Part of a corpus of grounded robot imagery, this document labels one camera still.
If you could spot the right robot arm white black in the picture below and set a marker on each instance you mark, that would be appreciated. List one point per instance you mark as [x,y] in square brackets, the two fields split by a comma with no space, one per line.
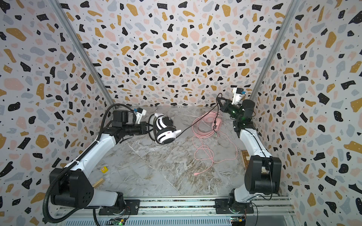
[263,173]

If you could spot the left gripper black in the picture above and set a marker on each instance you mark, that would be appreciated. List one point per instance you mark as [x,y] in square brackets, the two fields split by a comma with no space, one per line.
[142,128]

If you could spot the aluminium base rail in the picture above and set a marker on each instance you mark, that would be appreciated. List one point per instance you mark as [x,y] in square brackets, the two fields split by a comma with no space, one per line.
[201,211]

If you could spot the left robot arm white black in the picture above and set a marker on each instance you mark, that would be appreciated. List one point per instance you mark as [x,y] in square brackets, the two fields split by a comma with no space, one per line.
[72,187]

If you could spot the wooden checkerboard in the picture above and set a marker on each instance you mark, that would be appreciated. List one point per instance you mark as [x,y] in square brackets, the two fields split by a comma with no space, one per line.
[245,158]

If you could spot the right corner aluminium post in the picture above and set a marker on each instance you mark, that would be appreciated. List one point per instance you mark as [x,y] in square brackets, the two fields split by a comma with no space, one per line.
[274,48]

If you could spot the pink headphones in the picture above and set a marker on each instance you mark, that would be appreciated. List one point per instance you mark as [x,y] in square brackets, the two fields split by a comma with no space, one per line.
[214,119]

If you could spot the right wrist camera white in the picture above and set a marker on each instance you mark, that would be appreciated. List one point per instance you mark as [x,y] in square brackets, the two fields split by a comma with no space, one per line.
[238,95]

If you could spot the left corner aluminium post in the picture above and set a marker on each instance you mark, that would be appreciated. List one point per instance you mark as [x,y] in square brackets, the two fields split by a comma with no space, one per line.
[61,15]

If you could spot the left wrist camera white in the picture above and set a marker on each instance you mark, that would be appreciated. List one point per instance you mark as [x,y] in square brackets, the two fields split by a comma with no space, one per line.
[139,112]

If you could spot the corner aluminium post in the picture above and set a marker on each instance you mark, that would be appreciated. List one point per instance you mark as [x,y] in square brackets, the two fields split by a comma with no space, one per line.
[61,15]
[274,48]

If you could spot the white black headphones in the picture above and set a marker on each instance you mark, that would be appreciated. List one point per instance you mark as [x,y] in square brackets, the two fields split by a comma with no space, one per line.
[163,129]

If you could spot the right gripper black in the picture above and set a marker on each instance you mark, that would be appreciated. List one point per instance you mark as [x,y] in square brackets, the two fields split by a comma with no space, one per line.
[226,104]

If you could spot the small wooden block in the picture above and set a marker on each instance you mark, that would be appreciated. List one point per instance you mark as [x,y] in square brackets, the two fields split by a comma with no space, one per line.
[98,183]

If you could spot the small yellow block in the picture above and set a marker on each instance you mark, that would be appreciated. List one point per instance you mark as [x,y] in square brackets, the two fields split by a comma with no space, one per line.
[104,170]

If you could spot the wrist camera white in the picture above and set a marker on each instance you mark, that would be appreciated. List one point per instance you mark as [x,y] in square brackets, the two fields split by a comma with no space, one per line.
[139,112]
[238,95]

